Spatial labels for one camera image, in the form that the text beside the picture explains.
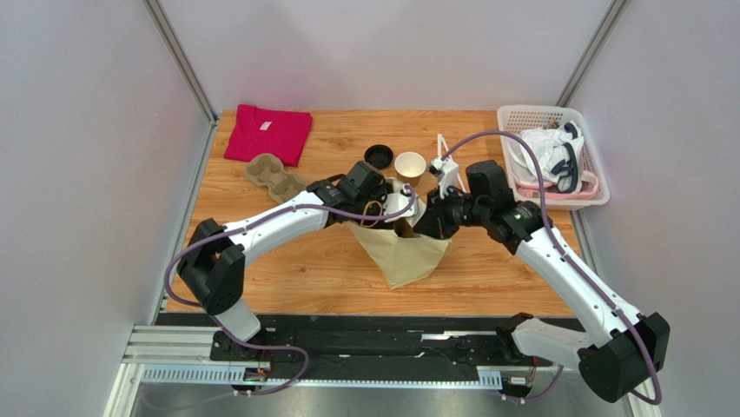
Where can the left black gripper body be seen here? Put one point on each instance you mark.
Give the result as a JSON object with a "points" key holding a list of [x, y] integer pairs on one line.
{"points": [[374, 206]]}

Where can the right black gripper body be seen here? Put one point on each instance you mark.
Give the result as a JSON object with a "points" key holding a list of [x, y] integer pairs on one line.
{"points": [[435, 214]]}

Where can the brown paper bag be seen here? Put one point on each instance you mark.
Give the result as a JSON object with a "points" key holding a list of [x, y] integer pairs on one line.
{"points": [[403, 255]]}

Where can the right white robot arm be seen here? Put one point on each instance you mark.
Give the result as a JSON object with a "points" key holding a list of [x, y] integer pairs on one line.
{"points": [[618, 347]]}

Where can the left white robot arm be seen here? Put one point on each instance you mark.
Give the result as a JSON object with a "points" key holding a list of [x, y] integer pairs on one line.
{"points": [[213, 264]]}

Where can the white crumpled garment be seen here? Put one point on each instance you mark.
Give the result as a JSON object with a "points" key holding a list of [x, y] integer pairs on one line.
{"points": [[557, 151]]}

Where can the white plastic basket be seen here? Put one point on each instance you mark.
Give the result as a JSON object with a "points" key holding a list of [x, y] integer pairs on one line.
{"points": [[515, 118]]}

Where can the folded red cloth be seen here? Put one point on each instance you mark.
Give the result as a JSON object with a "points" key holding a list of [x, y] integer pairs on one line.
{"points": [[258, 131]]}

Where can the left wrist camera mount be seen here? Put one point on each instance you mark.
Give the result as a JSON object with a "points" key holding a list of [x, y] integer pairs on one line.
{"points": [[400, 207]]}

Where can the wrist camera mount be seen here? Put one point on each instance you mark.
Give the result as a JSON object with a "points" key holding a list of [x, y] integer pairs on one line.
{"points": [[400, 207], [446, 172]]}

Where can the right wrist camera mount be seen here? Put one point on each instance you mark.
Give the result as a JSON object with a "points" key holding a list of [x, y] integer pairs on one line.
{"points": [[446, 172]]}

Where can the pink strap item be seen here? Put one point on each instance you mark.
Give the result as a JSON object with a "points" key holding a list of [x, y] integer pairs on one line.
{"points": [[586, 190]]}

